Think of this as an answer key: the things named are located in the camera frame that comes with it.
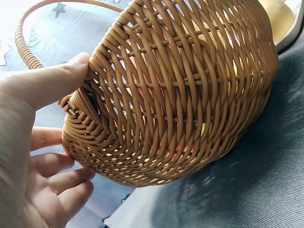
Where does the person's left hand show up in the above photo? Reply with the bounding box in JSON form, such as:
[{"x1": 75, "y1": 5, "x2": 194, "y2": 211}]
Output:
[{"x1": 0, "y1": 52, "x2": 96, "y2": 228}]

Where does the brown wicker basket with handle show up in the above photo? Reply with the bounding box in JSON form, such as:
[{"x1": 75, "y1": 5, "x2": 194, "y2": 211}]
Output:
[{"x1": 14, "y1": 0, "x2": 279, "y2": 189}]

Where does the beige plate with white rim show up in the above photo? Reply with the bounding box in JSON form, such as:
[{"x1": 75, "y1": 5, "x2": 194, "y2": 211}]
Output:
[{"x1": 257, "y1": 0, "x2": 304, "y2": 51}]

